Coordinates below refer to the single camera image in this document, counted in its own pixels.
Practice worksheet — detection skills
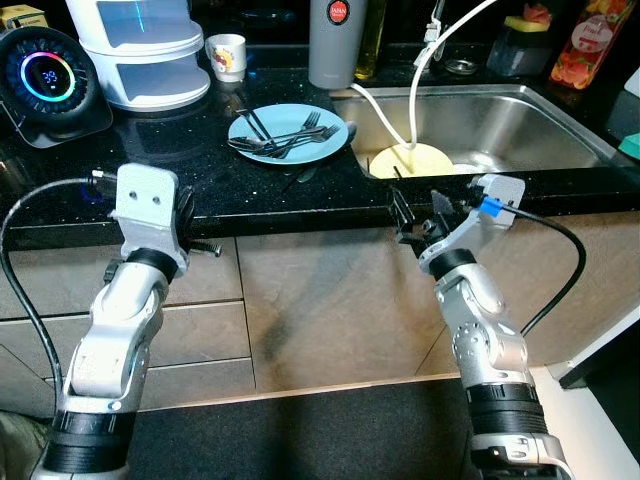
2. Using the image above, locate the beige cabinet front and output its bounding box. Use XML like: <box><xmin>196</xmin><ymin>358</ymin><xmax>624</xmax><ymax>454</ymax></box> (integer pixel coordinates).
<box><xmin>0</xmin><ymin>210</ymin><xmax>640</xmax><ymax>416</ymax></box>

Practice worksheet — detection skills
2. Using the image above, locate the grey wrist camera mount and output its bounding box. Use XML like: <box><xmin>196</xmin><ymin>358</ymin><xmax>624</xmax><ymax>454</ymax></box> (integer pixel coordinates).
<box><xmin>420</xmin><ymin>173</ymin><xmax>528</xmax><ymax>269</ymax></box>
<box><xmin>107</xmin><ymin>164</ymin><xmax>193</xmax><ymax>273</ymax></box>

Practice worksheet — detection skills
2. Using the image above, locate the yellow sponge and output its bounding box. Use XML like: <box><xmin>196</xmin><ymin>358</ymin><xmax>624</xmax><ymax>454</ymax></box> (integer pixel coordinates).
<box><xmin>505</xmin><ymin>15</ymin><xmax>551</xmax><ymax>36</ymax></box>

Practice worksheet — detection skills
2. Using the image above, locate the chrome gooseneck faucet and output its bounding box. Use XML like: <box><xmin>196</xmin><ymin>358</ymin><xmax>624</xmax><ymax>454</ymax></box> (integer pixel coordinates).
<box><xmin>422</xmin><ymin>0</ymin><xmax>449</xmax><ymax>69</ymax></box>

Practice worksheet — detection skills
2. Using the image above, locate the green sponge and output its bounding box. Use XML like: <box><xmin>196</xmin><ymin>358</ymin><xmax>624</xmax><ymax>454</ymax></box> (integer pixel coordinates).
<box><xmin>617</xmin><ymin>132</ymin><xmax>640</xmax><ymax>162</ymax></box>

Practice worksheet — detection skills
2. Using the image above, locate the long white hose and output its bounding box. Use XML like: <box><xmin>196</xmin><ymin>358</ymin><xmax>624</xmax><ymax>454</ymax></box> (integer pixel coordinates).
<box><xmin>407</xmin><ymin>0</ymin><xmax>501</xmax><ymax>153</ymax></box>

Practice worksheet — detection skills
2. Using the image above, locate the yellow box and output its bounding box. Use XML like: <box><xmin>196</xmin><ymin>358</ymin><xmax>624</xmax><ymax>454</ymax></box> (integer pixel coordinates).
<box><xmin>0</xmin><ymin>5</ymin><xmax>50</xmax><ymax>31</ymax></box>

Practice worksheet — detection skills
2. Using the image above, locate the yellow plate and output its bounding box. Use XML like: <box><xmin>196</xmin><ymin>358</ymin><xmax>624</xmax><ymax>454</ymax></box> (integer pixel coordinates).
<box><xmin>369</xmin><ymin>142</ymin><xmax>457</xmax><ymax>180</ymax></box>

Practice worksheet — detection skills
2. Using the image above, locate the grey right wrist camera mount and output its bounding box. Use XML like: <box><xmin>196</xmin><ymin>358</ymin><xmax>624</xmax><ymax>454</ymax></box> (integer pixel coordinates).
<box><xmin>420</xmin><ymin>173</ymin><xmax>528</xmax><ymax>269</ymax></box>

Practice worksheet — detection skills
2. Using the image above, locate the round metal sink stopper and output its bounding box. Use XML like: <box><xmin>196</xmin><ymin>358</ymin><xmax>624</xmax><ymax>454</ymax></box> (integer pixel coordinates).
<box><xmin>444</xmin><ymin>58</ymin><xmax>480</xmax><ymax>77</ymax></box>

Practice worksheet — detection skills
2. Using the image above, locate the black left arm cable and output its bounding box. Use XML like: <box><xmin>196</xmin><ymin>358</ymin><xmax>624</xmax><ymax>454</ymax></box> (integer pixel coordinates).
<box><xmin>0</xmin><ymin>170</ymin><xmax>121</xmax><ymax>401</ymax></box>

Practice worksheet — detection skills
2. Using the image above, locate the black round display device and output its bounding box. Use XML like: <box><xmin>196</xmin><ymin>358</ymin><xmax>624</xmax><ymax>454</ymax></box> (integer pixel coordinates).
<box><xmin>0</xmin><ymin>25</ymin><xmax>114</xmax><ymax>150</ymax></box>

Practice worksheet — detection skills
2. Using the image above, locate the red scrub pad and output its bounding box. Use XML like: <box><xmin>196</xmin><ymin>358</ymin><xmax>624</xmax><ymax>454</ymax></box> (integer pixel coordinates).
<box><xmin>522</xmin><ymin>2</ymin><xmax>556</xmax><ymax>26</ymax></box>

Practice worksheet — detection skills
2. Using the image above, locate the peach soap pump bottle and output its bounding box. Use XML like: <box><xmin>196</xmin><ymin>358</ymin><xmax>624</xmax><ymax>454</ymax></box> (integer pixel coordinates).
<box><xmin>549</xmin><ymin>0</ymin><xmax>638</xmax><ymax>92</ymax></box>

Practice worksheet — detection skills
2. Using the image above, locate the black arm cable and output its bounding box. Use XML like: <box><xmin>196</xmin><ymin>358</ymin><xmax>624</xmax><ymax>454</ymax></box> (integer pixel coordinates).
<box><xmin>478</xmin><ymin>198</ymin><xmax>591</xmax><ymax>338</ymax></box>
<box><xmin>0</xmin><ymin>170</ymin><xmax>121</xmax><ymax>401</ymax></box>

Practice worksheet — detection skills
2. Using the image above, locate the white cartoon cat cup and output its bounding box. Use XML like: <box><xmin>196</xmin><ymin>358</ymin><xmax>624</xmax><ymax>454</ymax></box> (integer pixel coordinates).
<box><xmin>204</xmin><ymin>33</ymin><xmax>249</xmax><ymax>84</ymax></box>

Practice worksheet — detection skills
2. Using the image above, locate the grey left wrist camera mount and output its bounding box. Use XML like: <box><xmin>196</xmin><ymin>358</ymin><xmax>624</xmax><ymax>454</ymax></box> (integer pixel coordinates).
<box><xmin>107</xmin><ymin>164</ymin><xmax>193</xmax><ymax>273</ymax></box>

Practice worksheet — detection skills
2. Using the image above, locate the white stacked plastic container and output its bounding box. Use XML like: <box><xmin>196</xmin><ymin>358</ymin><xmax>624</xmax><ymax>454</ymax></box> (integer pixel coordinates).
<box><xmin>65</xmin><ymin>0</ymin><xmax>212</xmax><ymax>112</ymax></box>

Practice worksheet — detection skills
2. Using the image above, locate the yellow oil bottle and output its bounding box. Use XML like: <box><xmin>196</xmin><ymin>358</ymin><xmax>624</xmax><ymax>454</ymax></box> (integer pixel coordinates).
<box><xmin>355</xmin><ymin>0</ymin><xmax>389</xmax><ymax>82</ymax></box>

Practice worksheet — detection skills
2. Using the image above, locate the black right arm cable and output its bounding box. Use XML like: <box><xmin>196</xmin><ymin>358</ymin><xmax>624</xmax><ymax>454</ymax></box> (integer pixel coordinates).
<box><xmin>478</xmin><ymin>198</ymin><xmax>591</xmax><ymax>338</ymax></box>

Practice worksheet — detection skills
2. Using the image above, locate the stainless steel sink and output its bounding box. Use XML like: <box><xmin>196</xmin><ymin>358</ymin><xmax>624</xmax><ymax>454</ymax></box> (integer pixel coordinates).
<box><xmin>329</xmin><ymin>84</ymin><xmax>638</xmax><ymax>182</ymax></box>

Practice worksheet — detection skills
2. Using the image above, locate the teal plate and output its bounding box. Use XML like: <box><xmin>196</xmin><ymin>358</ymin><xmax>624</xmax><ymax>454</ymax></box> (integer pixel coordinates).
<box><xmin>228</xmin><ymin>103</ymin><xmax>351</xmax><ymax>166</ymax></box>

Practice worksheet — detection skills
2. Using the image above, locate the black floor mat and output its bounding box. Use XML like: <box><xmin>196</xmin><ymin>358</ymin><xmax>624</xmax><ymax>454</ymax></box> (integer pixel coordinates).
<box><xmin>118</xmin><ymin>368</ymin><xmax>531</xmax><ymax>480</ymax></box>

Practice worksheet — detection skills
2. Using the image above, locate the grey water filter canister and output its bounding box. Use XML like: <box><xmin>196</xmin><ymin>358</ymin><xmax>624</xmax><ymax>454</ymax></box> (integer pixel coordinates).
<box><xmin>307</xmin><ymin>0</ymin><xmax>370</xmax><ymax>92</ymax></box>

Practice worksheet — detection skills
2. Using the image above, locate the dark sponge holder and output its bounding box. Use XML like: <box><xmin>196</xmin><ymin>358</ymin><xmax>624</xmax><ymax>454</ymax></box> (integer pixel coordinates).
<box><xmin>486</xmin><ymin>5</ymin><xmax>557</xmax><ymax>80</ymax></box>

